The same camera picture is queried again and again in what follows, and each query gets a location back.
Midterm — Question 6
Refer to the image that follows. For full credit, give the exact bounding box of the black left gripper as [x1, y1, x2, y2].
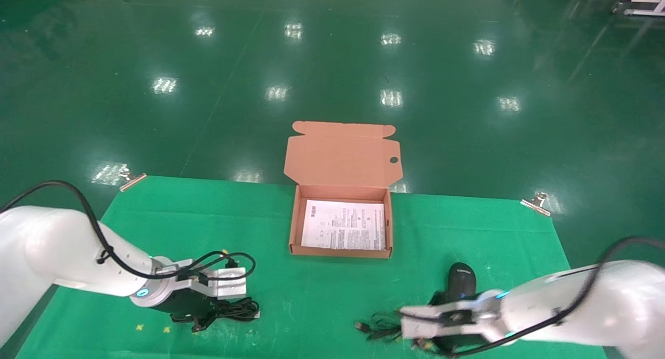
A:
[155, 289, 220, 322]

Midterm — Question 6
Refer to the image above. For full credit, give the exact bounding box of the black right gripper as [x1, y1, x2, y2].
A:
[428, 291, 513, 357]

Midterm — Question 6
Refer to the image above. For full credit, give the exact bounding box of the black data cable bundle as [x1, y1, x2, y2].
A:
[170, 297, 261, 333]

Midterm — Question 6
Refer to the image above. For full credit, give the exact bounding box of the open brown cardboard box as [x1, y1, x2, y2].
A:
[284, 121, 404, 260]

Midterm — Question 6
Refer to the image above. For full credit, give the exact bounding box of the green table cloth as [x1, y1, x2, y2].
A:
[16, 175, 608, 359]

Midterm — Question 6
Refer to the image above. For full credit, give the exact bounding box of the printed white paper sheet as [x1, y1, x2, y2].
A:
[301, 199, 387, 251]

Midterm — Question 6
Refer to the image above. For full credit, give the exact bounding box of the metal binder clip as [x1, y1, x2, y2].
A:
[118, 167, 148, 192]
[521, 191, 552, 216]

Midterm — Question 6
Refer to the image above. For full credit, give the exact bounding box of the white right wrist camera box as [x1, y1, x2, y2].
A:
[398, 295, 502, 344]

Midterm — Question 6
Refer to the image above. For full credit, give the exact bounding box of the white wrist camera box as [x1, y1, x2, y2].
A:
[156, 264, 248, 300]
[398, 295, 502, 344]

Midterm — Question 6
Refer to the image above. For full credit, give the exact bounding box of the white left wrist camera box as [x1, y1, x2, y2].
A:
[156, 264, 248, 300]

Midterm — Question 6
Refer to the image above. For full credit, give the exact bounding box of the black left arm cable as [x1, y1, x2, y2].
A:
[0, 180, 257, 283]

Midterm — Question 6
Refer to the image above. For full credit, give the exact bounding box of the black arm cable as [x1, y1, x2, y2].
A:
[0, 180, 257, 283]
[416, 236, 665, 358]

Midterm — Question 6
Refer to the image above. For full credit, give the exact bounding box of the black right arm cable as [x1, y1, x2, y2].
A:
[416, 236, 665, 358]

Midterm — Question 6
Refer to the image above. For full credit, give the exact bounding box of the white table frame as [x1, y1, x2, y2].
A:
[612, 0, 665, 17]

